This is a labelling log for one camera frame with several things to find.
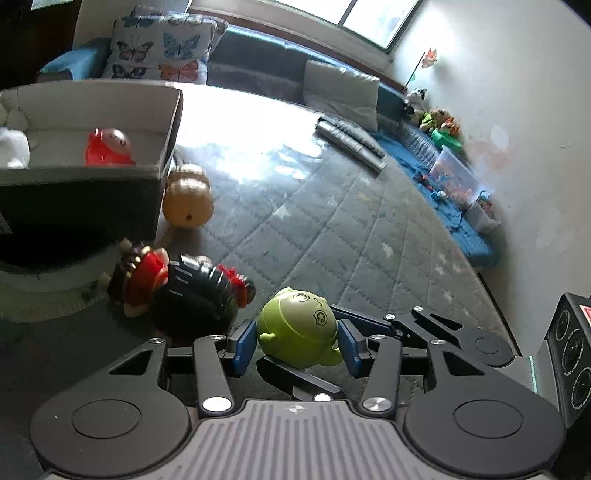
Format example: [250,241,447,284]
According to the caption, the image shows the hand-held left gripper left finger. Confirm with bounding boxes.
[108,318,257,412]

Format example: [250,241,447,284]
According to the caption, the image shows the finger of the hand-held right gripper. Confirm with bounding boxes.
[256,354,345,402]
[330,305,465,344]

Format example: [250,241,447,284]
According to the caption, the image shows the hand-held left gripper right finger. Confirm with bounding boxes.
[337,319,485,418]

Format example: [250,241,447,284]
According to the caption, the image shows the green round toy figure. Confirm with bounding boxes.
[256,287,345,368]

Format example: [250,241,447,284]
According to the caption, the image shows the black striped toy figure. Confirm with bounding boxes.
[152,254,257,334]

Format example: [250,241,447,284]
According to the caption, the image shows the grey quilted mattress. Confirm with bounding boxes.
[0,85,522,480]

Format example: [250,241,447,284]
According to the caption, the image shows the red dress toy doll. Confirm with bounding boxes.
[102,237,171,318]

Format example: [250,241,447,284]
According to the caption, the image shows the large orange toy pumpkin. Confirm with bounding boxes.
[163,180,214,228]

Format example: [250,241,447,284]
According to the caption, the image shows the small clear plastic container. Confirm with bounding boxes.
[464,200,502,234]

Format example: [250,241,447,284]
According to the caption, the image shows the grey rolled mat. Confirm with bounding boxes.
[321,115,386,160]
[315,124,387,175]

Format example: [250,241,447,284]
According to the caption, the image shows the clear plastic toy bin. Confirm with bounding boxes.
[429,147,482,204]

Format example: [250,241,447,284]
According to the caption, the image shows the blue floor mat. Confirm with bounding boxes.
[369,88,502,268]

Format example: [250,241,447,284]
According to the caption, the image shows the green plastic toy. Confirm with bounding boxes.
[431,129,464,151]

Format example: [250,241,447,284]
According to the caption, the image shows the white round lid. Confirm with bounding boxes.
[0,244,116,324]

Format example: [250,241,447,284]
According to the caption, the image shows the pile of colourful plush toys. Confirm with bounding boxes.
[418,108,462,136]

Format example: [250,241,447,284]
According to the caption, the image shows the grey cardboard box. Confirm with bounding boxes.
[0,80,184,273]

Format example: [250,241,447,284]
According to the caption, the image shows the black and white plush toy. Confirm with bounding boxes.
[404,87,428,116]

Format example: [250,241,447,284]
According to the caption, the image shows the grey cushion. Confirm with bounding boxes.
[302,60,380,132]

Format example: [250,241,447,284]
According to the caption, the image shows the red round toy figure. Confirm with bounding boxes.
[85,128,136,167]

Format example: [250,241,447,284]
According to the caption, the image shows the colourful pinwheel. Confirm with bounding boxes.
[404,47,439,93]

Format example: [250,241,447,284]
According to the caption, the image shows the blue sofa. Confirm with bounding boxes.
[37,23,409,121]

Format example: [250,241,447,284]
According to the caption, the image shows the window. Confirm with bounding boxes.
[277,0,426,51]

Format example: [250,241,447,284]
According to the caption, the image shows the butterfly print pillow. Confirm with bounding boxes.
[102,6,218,86]

